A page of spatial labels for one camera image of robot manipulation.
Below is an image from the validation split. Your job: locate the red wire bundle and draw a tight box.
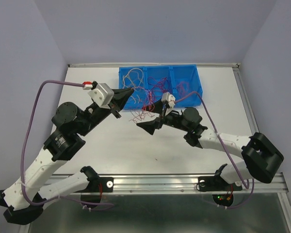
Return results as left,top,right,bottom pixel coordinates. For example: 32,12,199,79
128,86,158,123

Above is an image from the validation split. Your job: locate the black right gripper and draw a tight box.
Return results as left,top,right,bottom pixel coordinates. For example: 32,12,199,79
136,97,190,134

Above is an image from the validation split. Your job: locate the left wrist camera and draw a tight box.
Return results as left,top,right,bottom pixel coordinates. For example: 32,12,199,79
83,82,114,109

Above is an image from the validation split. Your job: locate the thick dark red wire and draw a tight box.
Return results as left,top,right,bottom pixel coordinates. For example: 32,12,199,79
147,76,172,102

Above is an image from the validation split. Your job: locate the blue three-compartment plastic bin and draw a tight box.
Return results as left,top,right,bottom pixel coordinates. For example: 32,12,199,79
118,65,203,110

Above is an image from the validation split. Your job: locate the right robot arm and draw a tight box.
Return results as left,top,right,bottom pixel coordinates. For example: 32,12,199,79
137,101,284,192

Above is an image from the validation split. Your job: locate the aluminium front mounting rail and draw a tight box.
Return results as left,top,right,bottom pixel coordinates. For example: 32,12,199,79
46,172,289,195

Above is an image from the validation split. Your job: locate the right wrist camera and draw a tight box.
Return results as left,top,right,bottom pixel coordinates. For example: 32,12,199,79
161,92,176,117

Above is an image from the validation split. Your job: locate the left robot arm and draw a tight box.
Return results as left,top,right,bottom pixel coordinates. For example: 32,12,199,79
0,84,134,225

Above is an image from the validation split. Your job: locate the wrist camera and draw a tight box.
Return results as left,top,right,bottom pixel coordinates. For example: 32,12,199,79
83,82,114,109
161,92,176,117

